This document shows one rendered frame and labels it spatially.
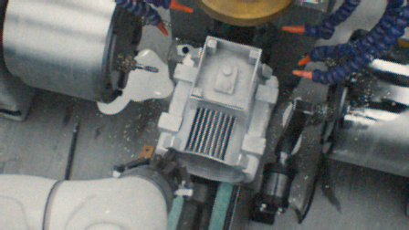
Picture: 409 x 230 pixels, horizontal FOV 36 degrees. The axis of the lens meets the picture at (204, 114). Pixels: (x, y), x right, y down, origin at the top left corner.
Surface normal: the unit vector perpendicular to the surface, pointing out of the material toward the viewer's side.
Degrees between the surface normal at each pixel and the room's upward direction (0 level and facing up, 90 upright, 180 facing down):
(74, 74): 62
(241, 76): 0
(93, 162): 0
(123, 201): 49
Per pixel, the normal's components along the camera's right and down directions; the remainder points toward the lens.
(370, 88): -0.07, -0.05
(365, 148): -0.22, 0.69
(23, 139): 0.01, -0.33
